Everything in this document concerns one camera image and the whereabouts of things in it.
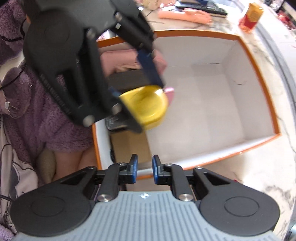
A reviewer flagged pink fabric pouch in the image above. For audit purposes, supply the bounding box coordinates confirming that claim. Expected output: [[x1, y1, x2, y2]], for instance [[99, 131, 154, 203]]
[[100, 49, 167, 77]]

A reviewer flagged yellow round case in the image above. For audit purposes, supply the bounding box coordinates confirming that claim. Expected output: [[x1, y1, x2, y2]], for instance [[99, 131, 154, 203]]
[[119, 85, 169, 130]]

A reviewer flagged photo card box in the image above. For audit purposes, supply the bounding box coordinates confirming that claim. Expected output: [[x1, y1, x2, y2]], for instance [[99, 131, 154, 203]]
[[105, 116, 127, 132]]

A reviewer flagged red yellow drink carton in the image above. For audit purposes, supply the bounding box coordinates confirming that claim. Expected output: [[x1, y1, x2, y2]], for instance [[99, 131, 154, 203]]
[[238, 3, 264, 33]]

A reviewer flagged dark grey box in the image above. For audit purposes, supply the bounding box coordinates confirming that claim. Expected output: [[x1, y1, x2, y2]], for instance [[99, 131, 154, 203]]
[[107, 69, 150, 92]]

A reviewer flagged black remote control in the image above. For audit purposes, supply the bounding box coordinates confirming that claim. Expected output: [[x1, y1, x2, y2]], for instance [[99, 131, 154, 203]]
[[174, 1, 228, 18]]

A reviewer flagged pink notebook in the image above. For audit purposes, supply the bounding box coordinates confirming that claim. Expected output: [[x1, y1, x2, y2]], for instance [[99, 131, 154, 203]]
[[163, 87, 175, 105]]

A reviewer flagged orange storage box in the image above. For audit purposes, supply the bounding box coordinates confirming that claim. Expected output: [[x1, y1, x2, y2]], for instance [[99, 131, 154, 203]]
[[93, 30, 280, 179]]

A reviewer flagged brown cardboard box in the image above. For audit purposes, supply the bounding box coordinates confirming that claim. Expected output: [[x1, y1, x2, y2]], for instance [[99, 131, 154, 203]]
[[110, 131, 152, 163]]

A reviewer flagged purple fuzzy robe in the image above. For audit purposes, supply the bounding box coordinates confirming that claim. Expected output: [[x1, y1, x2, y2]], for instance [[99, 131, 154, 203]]
[[0, 0, 93, 241]]

